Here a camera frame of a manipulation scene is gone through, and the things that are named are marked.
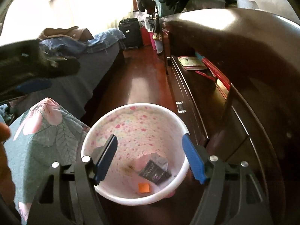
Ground white pink-speckled waste bin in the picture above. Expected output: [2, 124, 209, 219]
[80, 103, 190, 206]

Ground clear plastic storage box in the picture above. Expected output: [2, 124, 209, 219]
[186, 0, 227, 11]

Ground red flat stick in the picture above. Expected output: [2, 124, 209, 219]
[195, 70, 216, 82]

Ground book with bird cover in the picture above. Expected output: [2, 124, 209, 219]
[177, 56, 208, 71]

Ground black suitcase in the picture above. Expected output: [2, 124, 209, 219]
[118, 17, 144, 48]

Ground green floral tablecloth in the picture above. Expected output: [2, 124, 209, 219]
[9, 98, 91, 225]

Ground dark wooden cabinet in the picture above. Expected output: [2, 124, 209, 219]
[159, 8, 300, 225]

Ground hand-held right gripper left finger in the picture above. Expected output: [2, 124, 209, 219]
[25, 135, 118, 225]

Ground black foil packet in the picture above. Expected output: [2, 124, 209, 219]
[138, 159, 172, 185]

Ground bed with dark grey sheet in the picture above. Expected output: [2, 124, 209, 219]
[14, 28, 126, 120]

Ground person's left hand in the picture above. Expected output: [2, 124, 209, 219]
[0, 122, 16, 207]

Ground orange sticky note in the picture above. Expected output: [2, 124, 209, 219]
[138, 182, 152, 194]

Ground red book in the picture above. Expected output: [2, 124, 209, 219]
[202, 57, 231, 92]

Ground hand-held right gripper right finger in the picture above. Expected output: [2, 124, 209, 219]
[182, 133, 275, 225]

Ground pink plastic container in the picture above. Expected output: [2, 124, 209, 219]
[141, 26, 155, 47]

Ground light window curtain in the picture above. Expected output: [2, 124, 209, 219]
[48, 0, 137, 30]

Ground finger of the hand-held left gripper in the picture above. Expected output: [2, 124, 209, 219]
[48, 56, 80, 77]
[14, 78, 52, 94]

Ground brown coat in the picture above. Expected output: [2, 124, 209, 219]
[37, 26, 94, 42]

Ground blue patterned quilt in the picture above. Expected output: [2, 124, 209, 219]
[39, 28, 127, 54]

